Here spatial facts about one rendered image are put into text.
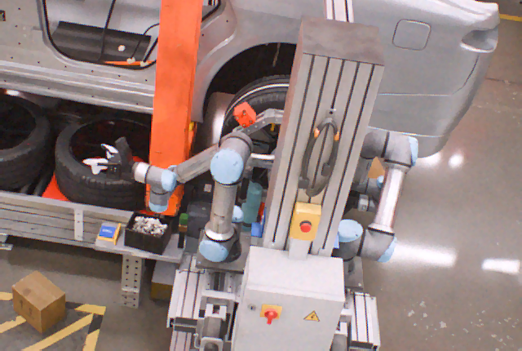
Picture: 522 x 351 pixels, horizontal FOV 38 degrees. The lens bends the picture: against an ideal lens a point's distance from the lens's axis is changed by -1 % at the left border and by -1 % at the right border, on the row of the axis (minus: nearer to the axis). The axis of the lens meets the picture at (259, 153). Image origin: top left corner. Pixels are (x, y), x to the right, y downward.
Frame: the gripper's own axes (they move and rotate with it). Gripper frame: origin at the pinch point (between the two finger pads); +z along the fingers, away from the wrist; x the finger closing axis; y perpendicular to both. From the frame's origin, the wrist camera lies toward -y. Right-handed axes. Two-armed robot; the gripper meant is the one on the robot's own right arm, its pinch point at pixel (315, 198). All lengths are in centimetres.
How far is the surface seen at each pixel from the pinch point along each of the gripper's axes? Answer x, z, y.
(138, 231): 13, 81, -27
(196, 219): -22, 56, -45
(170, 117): -6, 72, 29
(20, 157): -37, 155, -34
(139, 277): 12, 79, -59
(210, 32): -60, 63, 46
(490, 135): -209, -151, -82
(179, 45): -6, 72, 67
